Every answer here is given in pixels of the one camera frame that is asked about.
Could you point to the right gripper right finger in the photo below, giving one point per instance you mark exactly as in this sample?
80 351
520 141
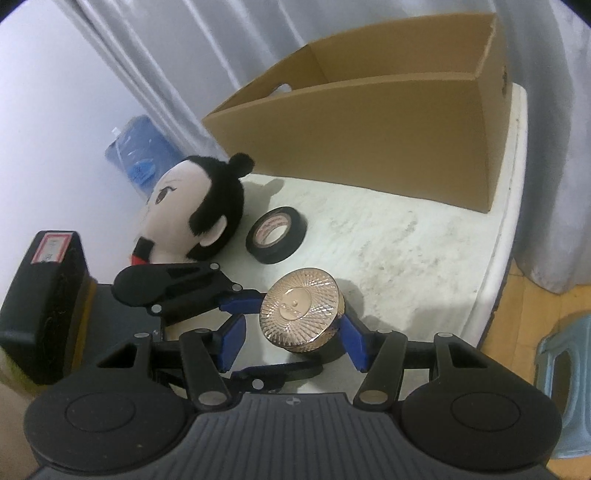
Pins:
380 356

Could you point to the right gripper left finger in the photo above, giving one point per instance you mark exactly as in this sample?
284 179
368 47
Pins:
205 355

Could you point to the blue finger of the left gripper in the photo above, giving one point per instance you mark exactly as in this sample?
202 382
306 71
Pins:
271 378
188 288

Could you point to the gold lid dark jar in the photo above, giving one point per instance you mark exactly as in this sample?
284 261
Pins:
301 311

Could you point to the pink plush doll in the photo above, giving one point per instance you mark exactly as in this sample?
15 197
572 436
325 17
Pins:
193 211

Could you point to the black electrical tape roll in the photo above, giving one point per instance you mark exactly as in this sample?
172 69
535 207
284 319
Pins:
276 235

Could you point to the blue water jug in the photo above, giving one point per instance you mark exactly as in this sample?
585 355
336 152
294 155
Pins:
142 153

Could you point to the light blue plastic stool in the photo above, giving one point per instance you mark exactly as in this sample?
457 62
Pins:
563 373

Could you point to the white curtain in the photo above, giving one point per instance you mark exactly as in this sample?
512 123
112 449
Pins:
181 59

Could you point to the brown cardboard box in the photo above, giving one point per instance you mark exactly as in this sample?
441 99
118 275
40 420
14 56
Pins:
417 107

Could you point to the black camera box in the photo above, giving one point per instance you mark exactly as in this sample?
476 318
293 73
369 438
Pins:
37 312

